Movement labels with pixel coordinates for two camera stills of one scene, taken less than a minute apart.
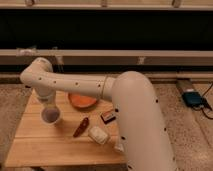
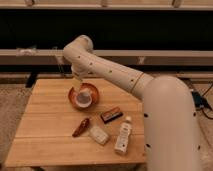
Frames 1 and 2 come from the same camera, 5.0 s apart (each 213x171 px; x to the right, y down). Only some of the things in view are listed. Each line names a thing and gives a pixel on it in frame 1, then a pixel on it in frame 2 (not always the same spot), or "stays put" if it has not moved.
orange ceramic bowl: x=80 y=101 stays put
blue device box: x=193 y=99 stays put
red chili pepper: x=82 y=127 stays put
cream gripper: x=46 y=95 -> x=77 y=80
